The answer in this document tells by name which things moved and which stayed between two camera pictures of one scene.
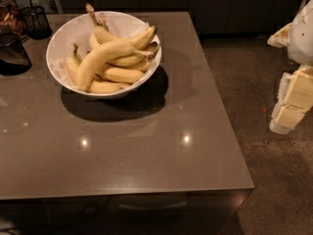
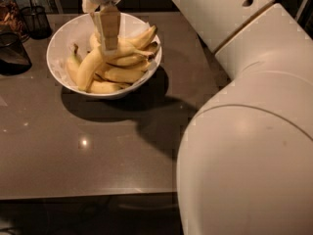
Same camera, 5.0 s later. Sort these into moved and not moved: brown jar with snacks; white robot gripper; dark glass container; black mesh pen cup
Moved: white robot gripper
Not moved: brown jar with snacks; black mesh pen cup; dark glass container
